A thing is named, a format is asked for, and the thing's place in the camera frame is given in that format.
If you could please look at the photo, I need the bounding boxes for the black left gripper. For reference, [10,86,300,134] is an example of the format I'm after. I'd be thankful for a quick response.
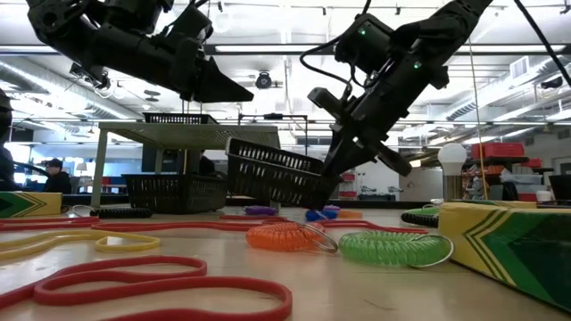
[169,4,254,103]

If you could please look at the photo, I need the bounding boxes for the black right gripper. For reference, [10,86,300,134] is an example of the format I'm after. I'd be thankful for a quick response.
[307,48,450,177]

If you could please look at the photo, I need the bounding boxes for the black plastic mesh basket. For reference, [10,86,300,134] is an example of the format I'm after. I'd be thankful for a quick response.
[141,111,220,126]
[120,172,229,215]
[224,136,343,210]

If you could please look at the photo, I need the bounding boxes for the blue coil wrist band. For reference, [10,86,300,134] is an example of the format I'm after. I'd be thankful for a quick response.
[304,208,340,223]

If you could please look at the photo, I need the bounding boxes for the green coil wrist band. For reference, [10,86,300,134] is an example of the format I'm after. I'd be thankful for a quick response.
[403,204,443,218]
[337,229,456,270]

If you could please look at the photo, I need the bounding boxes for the black coil wrist band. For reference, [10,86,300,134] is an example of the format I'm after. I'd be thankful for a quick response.
[400,209,441,228]
[70,203,155,220]

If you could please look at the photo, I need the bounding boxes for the red rubber band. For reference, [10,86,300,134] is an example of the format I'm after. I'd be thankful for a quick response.
[0,254,294,321]
[0,216,102,232]
[91,220,269,234]

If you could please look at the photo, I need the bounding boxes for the yellow green crayon box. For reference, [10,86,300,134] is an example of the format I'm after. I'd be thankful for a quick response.
[437,200,571,314]

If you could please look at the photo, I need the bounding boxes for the green perforated metal shelf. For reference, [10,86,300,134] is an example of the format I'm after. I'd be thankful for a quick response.
[90,121,282,214]

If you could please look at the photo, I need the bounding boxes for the white bulb on metal stand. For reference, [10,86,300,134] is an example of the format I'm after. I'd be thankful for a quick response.
[435,141,468,204]

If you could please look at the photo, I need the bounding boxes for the orange coil wrist band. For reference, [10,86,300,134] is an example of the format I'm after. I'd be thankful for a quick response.
[244,221,340,255]

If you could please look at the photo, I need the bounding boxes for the red plastic bin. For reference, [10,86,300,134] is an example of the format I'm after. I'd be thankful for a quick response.
[471,141,526,161]

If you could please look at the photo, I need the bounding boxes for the yellow rubber band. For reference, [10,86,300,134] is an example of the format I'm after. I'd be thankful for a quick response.
[0,228,162,263]

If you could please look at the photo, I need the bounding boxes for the person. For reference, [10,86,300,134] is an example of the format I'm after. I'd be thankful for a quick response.
[42,158,72,195]

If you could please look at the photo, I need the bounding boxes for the black computer monitor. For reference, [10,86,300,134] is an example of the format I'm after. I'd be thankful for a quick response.
[548,173,571,202]

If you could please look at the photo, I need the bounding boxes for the yellow hanging cord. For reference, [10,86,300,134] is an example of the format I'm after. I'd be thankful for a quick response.
[466,37,490,202]

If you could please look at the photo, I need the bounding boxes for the black hanging cable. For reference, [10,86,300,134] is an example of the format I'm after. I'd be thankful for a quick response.
[512,0,571,86]

